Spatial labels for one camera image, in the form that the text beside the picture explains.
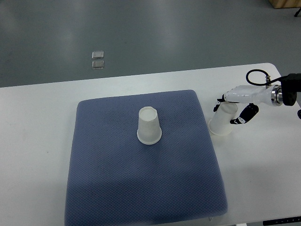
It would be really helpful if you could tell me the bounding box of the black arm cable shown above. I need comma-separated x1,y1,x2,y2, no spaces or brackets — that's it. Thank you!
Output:
246,69,284,86

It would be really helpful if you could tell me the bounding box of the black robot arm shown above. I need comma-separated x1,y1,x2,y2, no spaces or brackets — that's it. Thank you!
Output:
280,73,301,106

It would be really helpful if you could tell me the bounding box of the black tripod foot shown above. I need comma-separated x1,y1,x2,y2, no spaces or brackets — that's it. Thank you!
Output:
294,8,301,17

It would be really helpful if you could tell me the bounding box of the white paper cup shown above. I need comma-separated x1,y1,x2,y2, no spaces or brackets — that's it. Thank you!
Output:
137,106,162,145
208,102,238,136

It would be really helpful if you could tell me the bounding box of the wooden box corner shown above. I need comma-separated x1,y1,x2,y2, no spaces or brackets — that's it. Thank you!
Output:
269,0,301,9

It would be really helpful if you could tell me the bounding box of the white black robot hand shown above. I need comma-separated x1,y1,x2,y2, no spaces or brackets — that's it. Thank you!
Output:
213,85,283,124

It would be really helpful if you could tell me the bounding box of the black table edge panel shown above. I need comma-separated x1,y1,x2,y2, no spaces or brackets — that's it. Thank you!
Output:
262,217,301,226

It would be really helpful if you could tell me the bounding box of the white paper cup on cushion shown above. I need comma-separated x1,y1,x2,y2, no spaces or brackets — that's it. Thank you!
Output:
137,106,162,145

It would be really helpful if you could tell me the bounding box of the blue quilted cushion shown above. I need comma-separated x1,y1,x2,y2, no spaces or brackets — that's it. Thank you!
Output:
64,90,228,226

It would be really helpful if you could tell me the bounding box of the upper metal floor plate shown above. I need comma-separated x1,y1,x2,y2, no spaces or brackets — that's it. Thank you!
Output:
92,50,104,59

